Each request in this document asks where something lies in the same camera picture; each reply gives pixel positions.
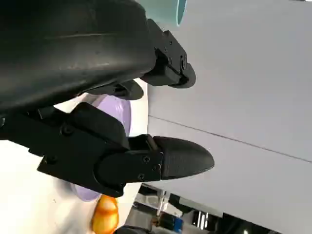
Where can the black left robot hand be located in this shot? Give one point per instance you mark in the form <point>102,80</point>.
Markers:
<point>73,53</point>

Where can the lilac plate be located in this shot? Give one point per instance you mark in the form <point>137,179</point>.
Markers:
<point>114,109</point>

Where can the pale green mug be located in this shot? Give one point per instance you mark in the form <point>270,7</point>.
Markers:
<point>165,12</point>

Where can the orange and white bread roll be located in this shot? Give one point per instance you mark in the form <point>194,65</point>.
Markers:
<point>104,214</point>

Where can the blue workshop box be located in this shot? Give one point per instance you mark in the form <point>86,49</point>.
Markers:
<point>178,223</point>

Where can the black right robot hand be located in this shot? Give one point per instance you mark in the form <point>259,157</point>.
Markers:
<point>135,230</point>

